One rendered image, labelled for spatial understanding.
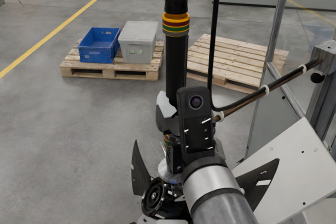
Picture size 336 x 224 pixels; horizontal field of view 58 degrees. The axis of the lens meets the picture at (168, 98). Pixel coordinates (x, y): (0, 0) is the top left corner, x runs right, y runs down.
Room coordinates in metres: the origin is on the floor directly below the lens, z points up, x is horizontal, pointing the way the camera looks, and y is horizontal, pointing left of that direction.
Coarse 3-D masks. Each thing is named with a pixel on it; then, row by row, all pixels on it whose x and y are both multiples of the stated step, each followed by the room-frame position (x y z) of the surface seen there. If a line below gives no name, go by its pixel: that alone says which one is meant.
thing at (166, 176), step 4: (164, 160) 0.48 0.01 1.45; (160, 164) 0.47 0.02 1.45; (164, 164) 0.47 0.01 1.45; (160, 168) 0.46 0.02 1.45; (164, 168) 0.46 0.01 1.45; (160, 172) 0.45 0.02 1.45; (164, 172) 0.45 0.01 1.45; (168, 172) 0.45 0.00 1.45; (160, 176) 0.44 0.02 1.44; (164, 176) 0.44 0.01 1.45; (168, 176) 0.44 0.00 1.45; (172, 176) 0.44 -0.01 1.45; (176, 176) 0.44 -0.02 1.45; (180, 176) 0.44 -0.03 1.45; (164, 180) 0.43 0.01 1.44; (168, 180) 0.43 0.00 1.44; (172, 180) 0.43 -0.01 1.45; (176, 180) 0.43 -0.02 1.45; (180, 180) 0.43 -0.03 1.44
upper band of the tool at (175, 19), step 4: (164, 12) 0.47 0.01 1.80; (164, 16) 0.46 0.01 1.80; (168, 16) 0.48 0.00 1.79; (176, 16) 0.48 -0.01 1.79; (180, 16) 0.48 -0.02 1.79; (184, 16) 0.48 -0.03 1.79; (188, 16) 0.46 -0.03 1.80; (168, 20) 0.44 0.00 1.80; (172, 20) 0.44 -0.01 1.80; (176, 20) 0.44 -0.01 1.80; (180, 20) 0.44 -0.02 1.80; (184, 20) 0.45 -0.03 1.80; (164, 24) 0.45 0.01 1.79; (172, 36) 0.44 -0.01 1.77; (176, 36) 0.44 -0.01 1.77
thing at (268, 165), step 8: (272, 160) 0.53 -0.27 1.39; (256, 168) 0.53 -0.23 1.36; (264, 168) 0.51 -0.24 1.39; (272, 168) 0.49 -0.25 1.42; (240, 176) 0.52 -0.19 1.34; (248, 176) 0.50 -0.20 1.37; (256, 176) 0.48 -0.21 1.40; (264, 176) 0.47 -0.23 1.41; (272, 176) 0.45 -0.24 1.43; (240, 184) 0.47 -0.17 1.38; (248, 184) 0.46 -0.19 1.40; (264, 184) 0.43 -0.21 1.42; (248, 192) 0.43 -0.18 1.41; (256, 192) 0.42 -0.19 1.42; (264, 192) 0.41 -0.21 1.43; (248, 200) 0.40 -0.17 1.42; (256, 200) 0.39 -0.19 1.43
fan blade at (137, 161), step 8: (136, 144) 0.84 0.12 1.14; (136, 152) 0.81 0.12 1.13; (136, 160) 0.79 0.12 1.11; (136, 168) 0.78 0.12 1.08; (144, 168) 0.71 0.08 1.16; (136, 176) 0.77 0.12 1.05; (144, 176) 0.71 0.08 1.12; (136, 184) 0.76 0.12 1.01; (144, 184) 0.71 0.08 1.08; (136, 192) 0.75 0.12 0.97
